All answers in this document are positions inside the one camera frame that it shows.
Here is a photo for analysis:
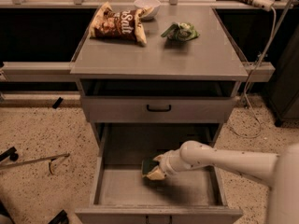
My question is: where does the closed grey top drawer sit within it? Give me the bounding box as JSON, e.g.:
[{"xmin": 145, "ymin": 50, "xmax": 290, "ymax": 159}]
[{"xmin": 81, "ymin": 97, "xmax": 235, "ymax": 123}]

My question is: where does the green yellow sponge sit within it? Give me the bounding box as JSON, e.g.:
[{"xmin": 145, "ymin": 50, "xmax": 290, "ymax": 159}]
[{"xmin": 141, "ymin": 159, "xmax": 159, "ymax": 177}]

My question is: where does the dark cabinet at right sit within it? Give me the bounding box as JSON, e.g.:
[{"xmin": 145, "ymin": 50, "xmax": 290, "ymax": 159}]
[{"xmin": 265, "ymin": 28, "xmax": 299, "ymax": 127}]

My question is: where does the black block on floor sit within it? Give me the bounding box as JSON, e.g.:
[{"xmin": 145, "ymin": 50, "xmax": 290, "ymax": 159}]
[{"xmin": 52, "ymin": 97, "xmax": 64, "ymax": 109}]

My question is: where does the grey horizontal rail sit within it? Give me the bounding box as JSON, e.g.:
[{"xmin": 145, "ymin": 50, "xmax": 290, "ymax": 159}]
[{"xmin": 2, "ymin": 62, "xmax": 76, "ymax": 82}]

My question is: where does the green crumpled snack bag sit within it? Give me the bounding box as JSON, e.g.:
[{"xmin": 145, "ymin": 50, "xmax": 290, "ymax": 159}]
[{"xmin": 161, "ymin": 22, "xmax": 199, "ymax": 42}]

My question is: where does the brown salt chip bag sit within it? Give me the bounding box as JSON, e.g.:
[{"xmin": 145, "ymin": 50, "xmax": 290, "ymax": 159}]
[{"xmin": 89, "ymin": 2, "xmax": 152, "ymax": 46}]

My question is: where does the black object bottom left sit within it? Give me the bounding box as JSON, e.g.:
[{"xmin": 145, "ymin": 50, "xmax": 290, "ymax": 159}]
[{"xmin": 48, "ymin": 210, "xmax": 69, "ymax": 224}]

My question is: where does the black bracket on floor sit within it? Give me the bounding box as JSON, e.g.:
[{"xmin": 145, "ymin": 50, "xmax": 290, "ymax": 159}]
[{"xmin": 0, "ymin": 147, "xmax": 19, "ymax": 161}]

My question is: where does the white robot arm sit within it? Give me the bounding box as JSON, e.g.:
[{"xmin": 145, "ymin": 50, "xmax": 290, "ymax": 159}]
[{"xmin": 141, "ymin": 140, "xmax": 299, "ymax": 224}]

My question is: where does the grey drawer cabinet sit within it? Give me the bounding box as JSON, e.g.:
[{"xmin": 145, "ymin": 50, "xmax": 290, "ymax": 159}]
[{"xmin": 71, "ymin": 5, "xmax": 248, "ymax": 144}]

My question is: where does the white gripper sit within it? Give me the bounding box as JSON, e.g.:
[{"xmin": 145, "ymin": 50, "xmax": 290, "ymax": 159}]
[{"xmin": 146, "ymin": 150, "xmax": 189, "ymax": 181}]

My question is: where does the white cable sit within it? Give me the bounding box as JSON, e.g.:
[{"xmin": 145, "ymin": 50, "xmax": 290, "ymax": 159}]
[{"xmin": 229, "ymin": 7, "xmax": 278, "ymax": 140}]

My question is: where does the white bowl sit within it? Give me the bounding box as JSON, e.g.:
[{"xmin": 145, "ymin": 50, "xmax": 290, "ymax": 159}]
[{"xmin": 134, "ymin": 0, "xmax": 161, "ymax": 21}]

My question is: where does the open grey middle drawer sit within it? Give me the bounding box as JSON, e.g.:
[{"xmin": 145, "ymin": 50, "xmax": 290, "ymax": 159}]
[{"xmin": 76, "ymin": 123, "xmax": 243, "ymax": 224}]

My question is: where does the metal rod on floor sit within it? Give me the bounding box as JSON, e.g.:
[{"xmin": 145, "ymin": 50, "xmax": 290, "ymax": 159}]
[{"xmin": 0, "ymin": 153, "xmax": 70, "ymax": 175}]

